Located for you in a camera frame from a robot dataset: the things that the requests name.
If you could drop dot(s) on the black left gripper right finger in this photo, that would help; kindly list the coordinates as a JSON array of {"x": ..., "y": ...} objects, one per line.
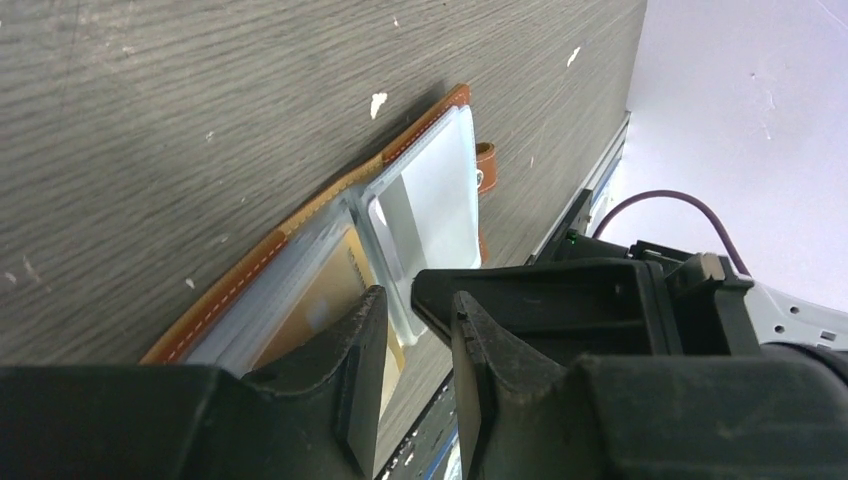
[{"x": 778, "y": 414}]

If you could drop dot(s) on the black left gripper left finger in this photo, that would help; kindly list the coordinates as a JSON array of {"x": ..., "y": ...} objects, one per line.
[{"x": 312, "y": 414}]

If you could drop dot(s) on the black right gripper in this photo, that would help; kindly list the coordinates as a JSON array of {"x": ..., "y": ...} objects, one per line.
[{"x": 597, "y": 306}]

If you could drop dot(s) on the white credit card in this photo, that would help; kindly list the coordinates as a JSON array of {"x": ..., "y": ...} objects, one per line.
[{"x": 424, "y": 206}]

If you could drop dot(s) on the brown leather card holder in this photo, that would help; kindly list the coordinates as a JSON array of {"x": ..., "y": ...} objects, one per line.
[{"x": 309, "y": 270}]

